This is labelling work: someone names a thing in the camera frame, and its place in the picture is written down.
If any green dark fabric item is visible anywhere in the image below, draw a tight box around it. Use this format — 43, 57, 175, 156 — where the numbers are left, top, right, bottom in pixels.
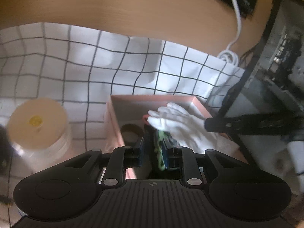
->
144, 125, 182, 171

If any white glove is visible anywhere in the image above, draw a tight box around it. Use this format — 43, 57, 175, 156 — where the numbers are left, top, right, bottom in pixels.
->
148, 102, 219, 153

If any brown tape roll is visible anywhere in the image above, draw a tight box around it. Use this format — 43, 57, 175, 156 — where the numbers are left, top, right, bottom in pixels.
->
120, 123, 144, 146

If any pink cardboard box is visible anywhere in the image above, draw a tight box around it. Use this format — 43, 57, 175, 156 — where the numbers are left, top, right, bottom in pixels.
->
104, 94, 249, 180

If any computer case glass panel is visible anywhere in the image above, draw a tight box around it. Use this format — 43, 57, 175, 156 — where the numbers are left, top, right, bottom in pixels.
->
217, 0, 304, 172

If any floral label clear jar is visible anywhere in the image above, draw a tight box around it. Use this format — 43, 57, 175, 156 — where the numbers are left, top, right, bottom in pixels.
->
7, 98, 72, 172

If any white grid tablecloth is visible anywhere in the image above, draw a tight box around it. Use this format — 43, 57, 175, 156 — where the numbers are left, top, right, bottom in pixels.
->
0, 22, 246, 228

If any white power cable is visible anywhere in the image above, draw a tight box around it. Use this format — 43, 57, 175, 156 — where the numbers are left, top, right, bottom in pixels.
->
217, 0, 243, 66

